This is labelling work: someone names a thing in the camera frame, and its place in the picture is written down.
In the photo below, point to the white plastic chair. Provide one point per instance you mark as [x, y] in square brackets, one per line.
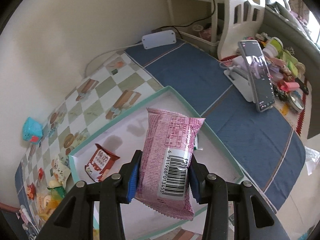
[242, 19]

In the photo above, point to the yellow snack packet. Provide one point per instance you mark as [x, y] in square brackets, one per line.
[46, 205]

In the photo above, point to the colourful clutter pile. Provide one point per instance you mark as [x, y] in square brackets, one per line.
[283, 60]

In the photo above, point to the red white biscuit packet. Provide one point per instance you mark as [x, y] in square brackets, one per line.
[100, 164]

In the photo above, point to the teal toy box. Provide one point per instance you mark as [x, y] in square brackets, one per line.
[32, 131]

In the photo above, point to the white cream snack packet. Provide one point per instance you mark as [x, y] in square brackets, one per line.
[61, 172]

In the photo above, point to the pink snack packet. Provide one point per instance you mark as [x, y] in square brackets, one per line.
[163, 174]

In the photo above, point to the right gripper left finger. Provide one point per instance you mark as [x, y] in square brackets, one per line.
[73, 218]

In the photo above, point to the checkered tablecloth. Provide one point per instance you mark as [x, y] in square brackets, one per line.
[258, 141]

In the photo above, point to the green white snack packet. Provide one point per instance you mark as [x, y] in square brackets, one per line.
[196, 144]

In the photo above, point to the pink small sachet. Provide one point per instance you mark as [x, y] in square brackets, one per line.
[25, 215]

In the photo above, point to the reddish brown pipe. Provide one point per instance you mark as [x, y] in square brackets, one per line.
[9, 208]

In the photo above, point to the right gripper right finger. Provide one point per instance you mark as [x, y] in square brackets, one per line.
[253, 218]

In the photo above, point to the dark green snack packet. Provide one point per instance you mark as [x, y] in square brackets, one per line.
[57, 193]

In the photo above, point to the round metal tin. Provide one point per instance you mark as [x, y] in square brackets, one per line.
[295, 101]

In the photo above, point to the white phone stand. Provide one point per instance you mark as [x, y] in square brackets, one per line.
[235, 70]

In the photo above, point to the small red candy packet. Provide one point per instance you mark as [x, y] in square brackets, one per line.
[40, 174]

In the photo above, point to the white power strip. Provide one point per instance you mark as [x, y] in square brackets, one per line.
[158, 39]

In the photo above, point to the smartphone on stand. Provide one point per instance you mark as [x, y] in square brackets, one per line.
[258, 74]

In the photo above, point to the red crinkled snack packet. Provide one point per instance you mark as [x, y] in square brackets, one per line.
[31, 191]

